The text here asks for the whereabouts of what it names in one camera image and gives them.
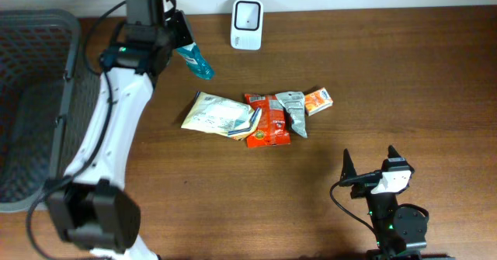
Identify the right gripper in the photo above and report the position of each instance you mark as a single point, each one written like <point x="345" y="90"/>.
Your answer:
<point x="363" y="182"/>

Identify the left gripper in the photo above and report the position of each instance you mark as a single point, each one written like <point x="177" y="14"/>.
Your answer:
<point x="183" y="32"/>

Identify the teal mouthwash bottle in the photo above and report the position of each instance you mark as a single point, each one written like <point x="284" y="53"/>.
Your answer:
<point x="195" y="61"/>

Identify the small orange carton box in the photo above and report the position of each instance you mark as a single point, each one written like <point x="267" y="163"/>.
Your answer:
<point x="317" y="101"/>

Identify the cream and blue snack bag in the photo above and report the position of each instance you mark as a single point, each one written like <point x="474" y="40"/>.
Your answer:
<point x="225" y="117"/>

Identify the silver foil snack packet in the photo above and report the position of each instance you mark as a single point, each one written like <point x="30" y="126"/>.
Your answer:
<point x="293" y="103"/>

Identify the red snack bag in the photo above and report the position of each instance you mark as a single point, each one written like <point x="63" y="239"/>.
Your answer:
<point x="272" y="128"/>

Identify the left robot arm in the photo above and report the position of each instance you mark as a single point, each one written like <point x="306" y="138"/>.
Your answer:
<point x="88" y="204"/>

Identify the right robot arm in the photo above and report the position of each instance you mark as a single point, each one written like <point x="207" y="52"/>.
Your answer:
<point x="399" y="229"/>

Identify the white barcode scanner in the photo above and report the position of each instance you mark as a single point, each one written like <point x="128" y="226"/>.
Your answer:
<point x="246" y="24"/>

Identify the grey plastic mesh basket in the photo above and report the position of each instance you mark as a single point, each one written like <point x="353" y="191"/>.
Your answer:
<point x="47" y="101"/>

